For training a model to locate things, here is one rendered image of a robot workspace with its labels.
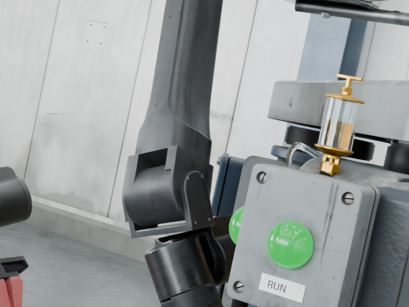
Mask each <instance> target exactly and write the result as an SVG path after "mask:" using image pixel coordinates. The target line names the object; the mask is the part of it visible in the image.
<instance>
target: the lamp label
mask: <svg viewBox="0 0 409 307"><path fill-rule="evenodd" d="M305 287H306V286H305V285H301V284H298V283H294V282H292V281H288V280H285V279H282V278H278V277H275V276H272V275H269V274H266V273H262V276H261V279H260V285H259V289H260V290H262V291H266V292H269V293H272V294H275V295H279V296H281V297H285V298H288V299H291V300H294V301H297V302H300V303H302V300H303V296H304V291H305Z"/></svg>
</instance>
